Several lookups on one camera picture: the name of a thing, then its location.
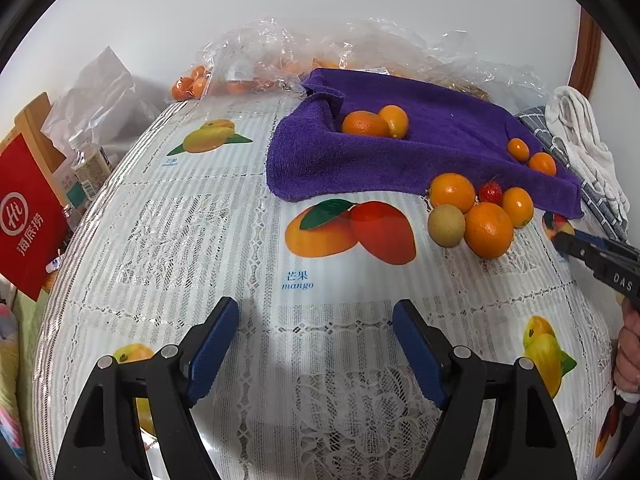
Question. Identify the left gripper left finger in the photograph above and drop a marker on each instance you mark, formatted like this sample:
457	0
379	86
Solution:
103	439

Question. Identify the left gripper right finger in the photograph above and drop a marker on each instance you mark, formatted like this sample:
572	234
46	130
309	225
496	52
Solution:
526	440

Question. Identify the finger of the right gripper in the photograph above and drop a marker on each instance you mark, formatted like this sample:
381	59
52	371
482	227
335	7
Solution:
569	246
602	243

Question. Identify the oval kumquat orange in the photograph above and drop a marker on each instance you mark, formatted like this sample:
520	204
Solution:
519	206

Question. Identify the large orange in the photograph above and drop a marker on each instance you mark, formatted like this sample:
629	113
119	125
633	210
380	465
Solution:
488	230

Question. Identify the small mandarin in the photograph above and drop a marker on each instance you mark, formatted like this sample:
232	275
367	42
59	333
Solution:
544	163

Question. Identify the small red apple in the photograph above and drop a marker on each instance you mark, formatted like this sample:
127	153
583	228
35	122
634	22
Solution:
490	192

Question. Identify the small orange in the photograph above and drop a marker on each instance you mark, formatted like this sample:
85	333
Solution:
518	149

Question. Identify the tan longan fruit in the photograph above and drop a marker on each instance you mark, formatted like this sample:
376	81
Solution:
446	225

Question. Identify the round mandarin orange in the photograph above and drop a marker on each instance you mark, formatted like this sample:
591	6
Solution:
452	189

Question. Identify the person's right hand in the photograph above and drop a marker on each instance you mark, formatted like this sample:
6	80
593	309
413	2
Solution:
627	362

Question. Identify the white striped towel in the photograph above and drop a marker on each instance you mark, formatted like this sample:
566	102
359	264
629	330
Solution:
570	120

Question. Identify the grey checked cloth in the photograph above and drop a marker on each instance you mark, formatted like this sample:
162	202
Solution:
612	226

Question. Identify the red paper gift bag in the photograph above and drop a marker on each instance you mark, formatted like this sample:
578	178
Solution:
32	220

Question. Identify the oval kumquat on towel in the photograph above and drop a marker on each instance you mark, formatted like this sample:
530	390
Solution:
396	119

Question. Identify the clear bag of longans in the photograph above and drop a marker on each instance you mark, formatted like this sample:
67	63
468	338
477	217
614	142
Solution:
450	61

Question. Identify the clear plastic bottle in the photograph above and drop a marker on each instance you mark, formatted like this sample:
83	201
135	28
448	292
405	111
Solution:
91	165

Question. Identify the purple towel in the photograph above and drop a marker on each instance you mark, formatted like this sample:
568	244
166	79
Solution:
309	155

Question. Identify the mandarin on towel left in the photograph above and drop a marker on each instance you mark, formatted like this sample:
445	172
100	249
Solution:
364	123

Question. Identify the wooden chair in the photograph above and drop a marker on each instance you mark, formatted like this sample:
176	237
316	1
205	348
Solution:
28	124

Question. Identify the white plastic bag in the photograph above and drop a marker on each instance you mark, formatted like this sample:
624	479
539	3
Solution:
105	106

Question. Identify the clear bag of oranges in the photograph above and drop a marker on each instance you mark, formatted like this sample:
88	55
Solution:
258	57

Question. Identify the brown wooden door frame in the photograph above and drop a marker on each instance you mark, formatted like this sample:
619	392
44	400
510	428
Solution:
587	56

